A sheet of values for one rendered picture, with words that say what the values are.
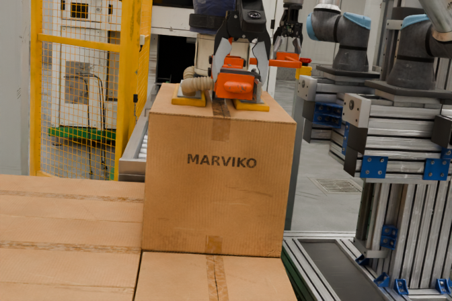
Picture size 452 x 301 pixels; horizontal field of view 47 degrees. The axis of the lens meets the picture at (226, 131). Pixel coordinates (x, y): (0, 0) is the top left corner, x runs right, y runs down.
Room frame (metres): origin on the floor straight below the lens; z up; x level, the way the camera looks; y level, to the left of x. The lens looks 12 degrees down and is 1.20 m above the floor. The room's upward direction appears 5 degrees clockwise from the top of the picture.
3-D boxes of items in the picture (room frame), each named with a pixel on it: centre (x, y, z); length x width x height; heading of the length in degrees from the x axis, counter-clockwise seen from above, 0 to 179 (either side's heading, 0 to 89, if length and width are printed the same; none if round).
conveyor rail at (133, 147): (3.17, 0.51, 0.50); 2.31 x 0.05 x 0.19; 6
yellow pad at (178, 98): (1.65, 0.13, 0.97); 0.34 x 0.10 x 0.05; 5
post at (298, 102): (2.66, -0.37, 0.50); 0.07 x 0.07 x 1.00; 6
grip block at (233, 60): (1.41, 0.02, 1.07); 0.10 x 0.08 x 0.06; 95
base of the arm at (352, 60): (2.19, -0.50, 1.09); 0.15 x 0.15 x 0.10
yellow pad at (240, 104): (1.67, -0.06, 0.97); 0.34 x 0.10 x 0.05; 5
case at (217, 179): (1.65, 0.03, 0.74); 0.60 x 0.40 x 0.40; 5
